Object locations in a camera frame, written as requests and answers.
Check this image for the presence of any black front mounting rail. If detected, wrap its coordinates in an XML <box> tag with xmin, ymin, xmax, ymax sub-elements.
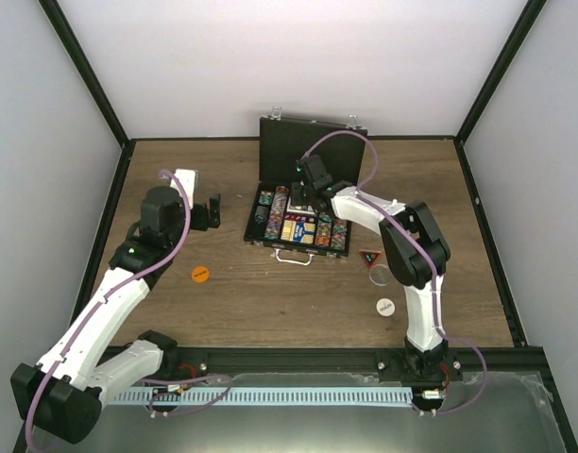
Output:
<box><xmin>104</xmin><ymin>346</ymin><xmax>548</xmax><ymax>383</ymax></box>

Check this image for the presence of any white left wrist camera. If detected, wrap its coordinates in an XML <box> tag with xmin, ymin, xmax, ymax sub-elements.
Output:
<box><xmin>170</xmin><ymin>169</ymin><xmax>198</xmax><ymax>207</ymax></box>

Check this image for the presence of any short poker chip stack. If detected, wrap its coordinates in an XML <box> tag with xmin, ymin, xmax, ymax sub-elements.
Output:
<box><xmin>258</xmin><ymin>191</ymin><xmax>275</xmax><ymax>206</ymax></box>

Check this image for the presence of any light blue slotted cable duct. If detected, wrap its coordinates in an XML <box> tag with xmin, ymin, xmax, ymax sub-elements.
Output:
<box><xmin>112</xmin><ymin>387</ymin><xmax>413</xmax><ymax>408</ymax></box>

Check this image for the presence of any red dice row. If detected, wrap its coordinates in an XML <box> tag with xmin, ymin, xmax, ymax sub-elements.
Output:
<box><xmin>284</xmin><ymin>213</ymin><xmax>316</xmax><ymax>223</ymax></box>

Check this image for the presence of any orange round button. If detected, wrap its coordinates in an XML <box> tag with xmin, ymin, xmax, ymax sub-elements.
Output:
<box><xmin>191</xmin><ymin>266</ymin><xmax>211</xmax><ymax>283</ymax></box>

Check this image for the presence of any clear round plastic disc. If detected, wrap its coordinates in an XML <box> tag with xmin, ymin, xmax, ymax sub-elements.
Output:
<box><xmin>368</xmin><ymin>263</ymin><xmax>392</xmax><ymax>287</ymax></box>

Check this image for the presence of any black poker chip case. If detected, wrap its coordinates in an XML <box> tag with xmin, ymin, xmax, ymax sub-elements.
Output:
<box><xmin>244</xmin><ymin>108</ymin><xmax>368</xmax><ymax>259</ymax></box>

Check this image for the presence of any red black triangular token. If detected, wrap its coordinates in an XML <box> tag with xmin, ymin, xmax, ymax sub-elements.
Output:
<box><xmin>359</xmin><ymin>250</ymin><xmax>383</xmax><ymax>269</ymax></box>

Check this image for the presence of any poker chip row right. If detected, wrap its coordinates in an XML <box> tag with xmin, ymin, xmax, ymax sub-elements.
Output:
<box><xmin>330</xmin><ymin>219</ymin><xmax>348</xmax><ymax>251</ymax></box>

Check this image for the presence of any tall poker chip row left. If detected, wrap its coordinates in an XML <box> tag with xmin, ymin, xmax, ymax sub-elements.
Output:
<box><xmin>264</xmin><ymin>186</ymin><xmax>289</xmax><ymax>240</ymax></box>

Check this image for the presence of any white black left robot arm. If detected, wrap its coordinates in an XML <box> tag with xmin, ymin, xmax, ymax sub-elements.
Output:
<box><xmin>10</xmin><ymin>181</ymin><xmax>199</xmax><ymax>452</ymax></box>

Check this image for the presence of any blue white card deck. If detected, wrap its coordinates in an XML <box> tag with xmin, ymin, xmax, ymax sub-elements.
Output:
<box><xmin>287</xmin><ymin>200</ymin><xmax>315</xmax><ymax>216</ymax></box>

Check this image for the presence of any white dealer button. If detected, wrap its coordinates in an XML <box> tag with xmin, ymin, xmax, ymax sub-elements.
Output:
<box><xmin>376</xmin><ymin>298</ymin><xmax>396</xmax><ymax>317</ymax></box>

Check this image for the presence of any black round cup in case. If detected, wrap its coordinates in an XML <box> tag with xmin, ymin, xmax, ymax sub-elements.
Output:
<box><xmin>253</xmin><ymin>206</ymin><xmax>269</xmax><ymax>224</ymax></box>

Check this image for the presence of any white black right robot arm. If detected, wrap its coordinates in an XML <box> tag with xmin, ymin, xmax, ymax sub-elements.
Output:
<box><xmin>292</xmin><ymin>156</ymin><xmax>451</xmax><ymax>380</ymax></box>

